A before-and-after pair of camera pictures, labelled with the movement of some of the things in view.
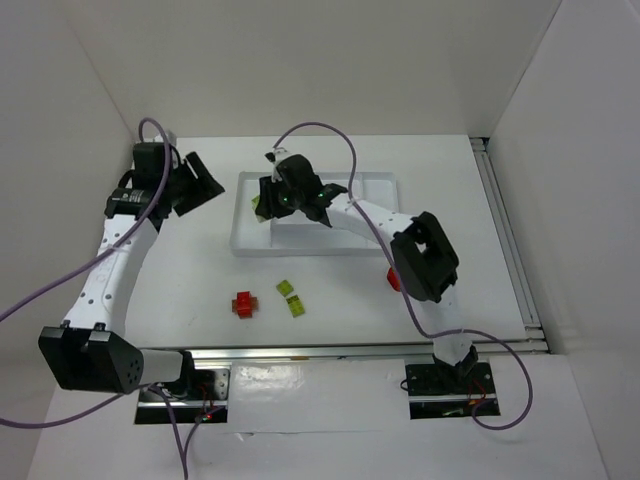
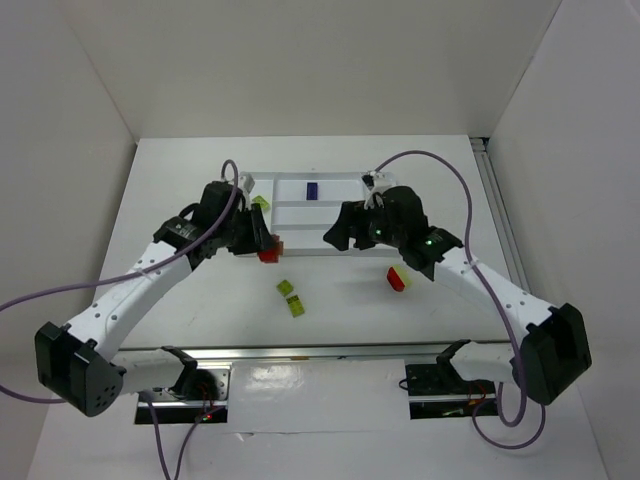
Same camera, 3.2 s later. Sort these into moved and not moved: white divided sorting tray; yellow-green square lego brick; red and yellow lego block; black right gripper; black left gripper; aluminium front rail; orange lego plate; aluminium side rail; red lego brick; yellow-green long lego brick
Moved: red lego brick; black right gripper; orange lego plate; black left gripper
Not moved: yellow-green long lego brick; white divided sorting tray; aluminium front rail; yellow-green square lego brick; aluminium side rail; red and yellow lego block
